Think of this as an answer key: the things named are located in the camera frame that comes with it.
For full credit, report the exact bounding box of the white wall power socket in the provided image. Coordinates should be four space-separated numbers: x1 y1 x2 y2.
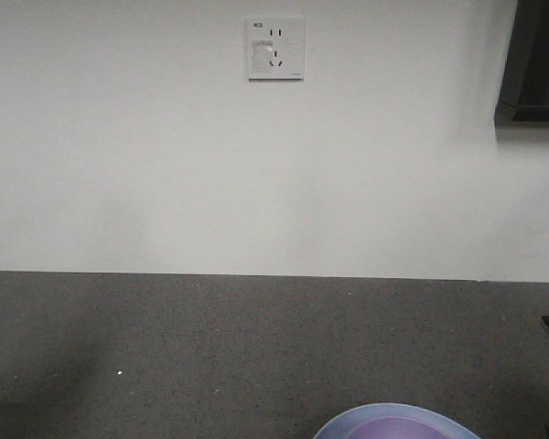
244 16 306 81

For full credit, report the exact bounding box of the blue plastic plate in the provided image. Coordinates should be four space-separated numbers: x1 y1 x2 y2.
315 402 479 439

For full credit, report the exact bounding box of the purple plastic bowl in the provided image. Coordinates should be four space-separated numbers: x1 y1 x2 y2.
346 417 448 439

